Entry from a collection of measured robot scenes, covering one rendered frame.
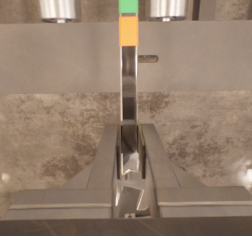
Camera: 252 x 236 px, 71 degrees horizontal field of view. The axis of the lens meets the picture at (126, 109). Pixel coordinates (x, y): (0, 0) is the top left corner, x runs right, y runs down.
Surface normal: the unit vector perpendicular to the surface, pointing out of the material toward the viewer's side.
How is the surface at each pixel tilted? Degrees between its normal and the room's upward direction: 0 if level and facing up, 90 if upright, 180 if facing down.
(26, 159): 0
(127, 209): 0
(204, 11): 0
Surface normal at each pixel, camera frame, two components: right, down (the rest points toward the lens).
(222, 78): 0.00, 0.29
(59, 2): 0.34, 0.26
